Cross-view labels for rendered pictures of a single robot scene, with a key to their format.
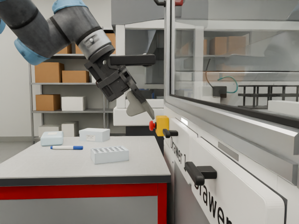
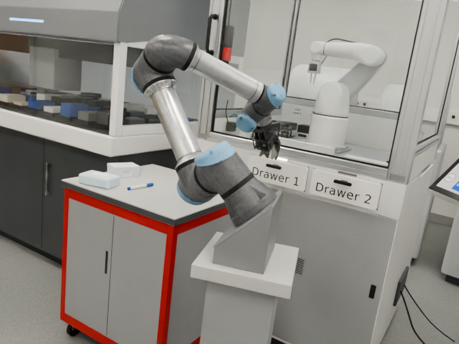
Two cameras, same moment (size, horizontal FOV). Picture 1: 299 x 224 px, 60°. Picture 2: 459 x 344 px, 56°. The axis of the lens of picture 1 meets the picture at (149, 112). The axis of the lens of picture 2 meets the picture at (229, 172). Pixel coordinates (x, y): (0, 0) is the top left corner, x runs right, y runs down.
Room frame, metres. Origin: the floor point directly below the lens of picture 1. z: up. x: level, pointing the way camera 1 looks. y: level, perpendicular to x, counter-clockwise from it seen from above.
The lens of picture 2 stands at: (-0.20, 1.62, 1.29)
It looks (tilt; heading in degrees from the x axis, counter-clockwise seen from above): 13 degrees down; 304
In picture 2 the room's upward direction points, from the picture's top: 7 degrees clockwise
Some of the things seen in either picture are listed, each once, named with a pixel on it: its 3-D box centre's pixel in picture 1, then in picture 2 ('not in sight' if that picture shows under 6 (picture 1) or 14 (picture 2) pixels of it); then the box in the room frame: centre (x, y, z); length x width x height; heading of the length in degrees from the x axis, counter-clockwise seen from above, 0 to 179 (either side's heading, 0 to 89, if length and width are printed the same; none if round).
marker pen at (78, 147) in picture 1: (66, 147); (140, 186); (1.09, 0.35, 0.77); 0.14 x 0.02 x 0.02; 89
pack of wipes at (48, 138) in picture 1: (52, 138); (99, 179); (1.22, 0.46, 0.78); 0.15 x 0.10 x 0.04; 17
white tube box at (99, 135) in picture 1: (94, 134); (123, 170); (1.29, 0.27, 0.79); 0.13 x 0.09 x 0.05; 74
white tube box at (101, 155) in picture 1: (109, 154); not in sight; (0.94, 0.15, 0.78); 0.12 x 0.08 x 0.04; 112
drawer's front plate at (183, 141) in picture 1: (180, 145); (276, 172); (0.68, -0.08, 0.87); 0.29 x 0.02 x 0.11; 4
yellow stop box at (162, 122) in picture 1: (161, 125); not in sight; (1.01, -0.05, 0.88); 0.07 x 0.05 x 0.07; 4
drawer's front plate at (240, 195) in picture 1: (220, 193); (343, 188); (0.36, -0.10, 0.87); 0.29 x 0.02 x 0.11; 4
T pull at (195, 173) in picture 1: (202, 172); (343, 182); (0.36, -0.08, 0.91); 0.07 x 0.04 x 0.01; 4
